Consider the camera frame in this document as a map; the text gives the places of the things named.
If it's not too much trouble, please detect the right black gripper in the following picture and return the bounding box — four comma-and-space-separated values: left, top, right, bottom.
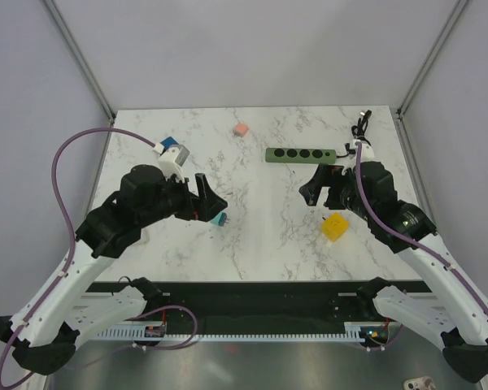
298, 162, 374, 221

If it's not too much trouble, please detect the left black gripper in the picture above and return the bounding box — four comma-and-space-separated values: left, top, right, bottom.
138, 170, 227, 228

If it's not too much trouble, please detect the teal plug cube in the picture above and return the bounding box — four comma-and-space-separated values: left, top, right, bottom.
210, 211, 228, 227

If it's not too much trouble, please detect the green power strip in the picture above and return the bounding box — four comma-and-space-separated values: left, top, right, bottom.
264, 147, 337, 165

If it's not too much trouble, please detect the blue plug cube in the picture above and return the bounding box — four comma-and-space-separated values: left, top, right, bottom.
160, 136, 178, 150

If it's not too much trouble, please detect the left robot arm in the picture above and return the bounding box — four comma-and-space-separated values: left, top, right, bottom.
0, 165, 228, 375

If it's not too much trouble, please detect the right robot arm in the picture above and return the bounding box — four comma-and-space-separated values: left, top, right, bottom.
299, 162, 488, 384

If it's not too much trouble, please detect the yellow plug cube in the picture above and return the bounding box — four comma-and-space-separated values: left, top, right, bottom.
320, 212, 350, 246

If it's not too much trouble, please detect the pink plug cube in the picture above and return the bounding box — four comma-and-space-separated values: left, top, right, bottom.
233, 122, 249, 137

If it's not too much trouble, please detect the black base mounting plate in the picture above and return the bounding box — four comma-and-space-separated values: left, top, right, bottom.
82, 278, 432, 339

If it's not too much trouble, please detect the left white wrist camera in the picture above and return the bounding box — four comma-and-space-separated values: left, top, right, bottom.
153, 143, 190, 183

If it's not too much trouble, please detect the black power strip cable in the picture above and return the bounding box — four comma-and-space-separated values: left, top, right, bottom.
334, 109, 373, 159

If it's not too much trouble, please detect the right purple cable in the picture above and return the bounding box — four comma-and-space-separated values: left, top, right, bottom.
355, 142, 488, 336

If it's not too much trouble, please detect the purple cable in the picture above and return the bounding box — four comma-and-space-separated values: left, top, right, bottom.
0, 128, 158, 388
355, 142, 488, 336

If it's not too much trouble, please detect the right aluminium frame post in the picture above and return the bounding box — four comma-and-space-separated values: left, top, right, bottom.
392, 0, 472, 121

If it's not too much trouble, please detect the aluminium frame post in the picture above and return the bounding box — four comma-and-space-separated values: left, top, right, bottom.
392, 0, 472, 121
40, 0, 116, 124

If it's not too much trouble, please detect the white slotted cable duct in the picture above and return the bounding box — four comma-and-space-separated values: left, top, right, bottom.
93, 321, 403, 343

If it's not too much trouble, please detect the left aluminium frame post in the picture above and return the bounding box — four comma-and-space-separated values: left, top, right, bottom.
40, 0, 116, 124

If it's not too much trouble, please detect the smartphone with camera lenses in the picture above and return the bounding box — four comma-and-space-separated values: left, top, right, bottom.
403, 376, 437, 390

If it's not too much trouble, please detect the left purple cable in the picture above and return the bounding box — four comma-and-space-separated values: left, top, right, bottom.
0, 128, 158, 388

